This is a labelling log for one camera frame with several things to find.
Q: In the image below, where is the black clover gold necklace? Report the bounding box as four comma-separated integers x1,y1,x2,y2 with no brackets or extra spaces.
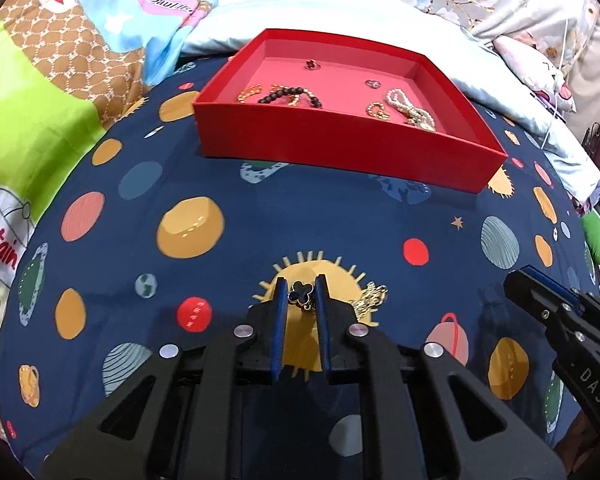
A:
287,278,389,322

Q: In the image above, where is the gold wristwatch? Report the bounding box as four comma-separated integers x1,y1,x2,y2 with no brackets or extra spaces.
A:
406,108,436,131

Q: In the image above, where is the green plush toy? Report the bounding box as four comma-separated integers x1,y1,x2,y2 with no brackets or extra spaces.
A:
581,209,600,266

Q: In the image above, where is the navy planet print bedsheet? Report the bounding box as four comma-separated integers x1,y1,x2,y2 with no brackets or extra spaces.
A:
0,58,598,474

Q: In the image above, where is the light blue pillow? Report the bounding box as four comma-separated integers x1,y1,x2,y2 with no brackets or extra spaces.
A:
181,0,600,202

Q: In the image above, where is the red cardboard tray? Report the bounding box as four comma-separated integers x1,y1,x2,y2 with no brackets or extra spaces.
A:
193,29,507,193

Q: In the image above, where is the pink cat plush pillow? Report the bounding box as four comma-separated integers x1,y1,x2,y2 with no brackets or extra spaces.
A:
492,36,577,113

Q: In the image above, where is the colourful monkey cartoon blanket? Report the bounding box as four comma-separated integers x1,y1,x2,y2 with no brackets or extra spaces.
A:
0,0,218,445

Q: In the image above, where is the pearl bracelet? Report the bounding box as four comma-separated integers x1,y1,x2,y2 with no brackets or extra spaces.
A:
386,88,432,124

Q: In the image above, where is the black bead bracelet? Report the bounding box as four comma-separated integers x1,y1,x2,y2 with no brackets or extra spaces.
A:
256,86,324,111

